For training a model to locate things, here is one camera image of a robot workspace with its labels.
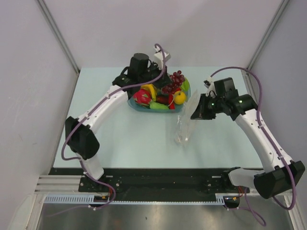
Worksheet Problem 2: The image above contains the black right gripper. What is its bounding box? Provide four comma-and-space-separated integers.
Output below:
190, 93, 224, 120

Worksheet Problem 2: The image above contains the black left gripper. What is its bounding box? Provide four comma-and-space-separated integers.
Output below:
139, 61, 172, 90

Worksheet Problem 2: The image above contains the purple grape bunch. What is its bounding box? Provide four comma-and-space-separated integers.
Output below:
161, 70, 186, 95

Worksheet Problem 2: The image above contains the clear patterned zip bag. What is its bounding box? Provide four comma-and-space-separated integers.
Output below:
174, 90, 200, 146

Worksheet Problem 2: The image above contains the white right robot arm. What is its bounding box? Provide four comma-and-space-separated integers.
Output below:
190, 78, 305, 199

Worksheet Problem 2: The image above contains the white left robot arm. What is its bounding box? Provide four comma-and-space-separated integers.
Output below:
63, 51, 170, 192

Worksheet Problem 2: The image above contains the yellow banana bunch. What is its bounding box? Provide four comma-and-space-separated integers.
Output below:
141, 84, 157, 101

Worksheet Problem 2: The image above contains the green leaf vegetable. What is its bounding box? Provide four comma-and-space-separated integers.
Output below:
180, 78, 190, 92

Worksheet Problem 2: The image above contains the red pepper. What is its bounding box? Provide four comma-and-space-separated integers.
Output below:
168, 88, 181, 110

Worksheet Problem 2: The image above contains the orange fruit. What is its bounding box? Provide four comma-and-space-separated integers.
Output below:
174, 91, 187, 105

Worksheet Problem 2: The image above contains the green bitter gourd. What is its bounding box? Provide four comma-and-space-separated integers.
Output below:
149, 101, 169, 110

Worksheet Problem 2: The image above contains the pink dragon fruit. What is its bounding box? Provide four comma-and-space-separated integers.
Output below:
133, 89, 152, 107

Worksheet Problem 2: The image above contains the teal plastic fruit bowl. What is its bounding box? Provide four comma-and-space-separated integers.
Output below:
128, 77, 190, 113

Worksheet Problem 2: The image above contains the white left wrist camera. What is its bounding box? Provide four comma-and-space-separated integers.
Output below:
153, 47, 171, 70

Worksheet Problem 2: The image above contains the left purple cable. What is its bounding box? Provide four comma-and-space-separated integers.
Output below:
47, 43, 168, 216

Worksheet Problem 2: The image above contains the purple cable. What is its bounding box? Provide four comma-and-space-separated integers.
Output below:
47, 43, 168, 216
208, 66, 298, 227

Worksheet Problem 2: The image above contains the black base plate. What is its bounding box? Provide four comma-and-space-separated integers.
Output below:
49, 168, 250, 201

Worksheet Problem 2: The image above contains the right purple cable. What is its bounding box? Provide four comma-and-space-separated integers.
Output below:
208, 66, 298, 227

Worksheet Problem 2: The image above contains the right aluminium frame post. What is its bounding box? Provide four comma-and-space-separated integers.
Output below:
247, 0, 292, 69

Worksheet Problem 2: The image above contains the aluminium frame post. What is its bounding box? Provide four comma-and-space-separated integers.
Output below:
247, 0, 292, 69
35, 0, 81, 76

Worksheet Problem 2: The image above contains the left aluminium frame post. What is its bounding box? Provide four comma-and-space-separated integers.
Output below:
35, 0, 81, 76

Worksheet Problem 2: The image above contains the white slotted cable duct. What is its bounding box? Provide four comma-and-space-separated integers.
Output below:
43, 194, 239, 206

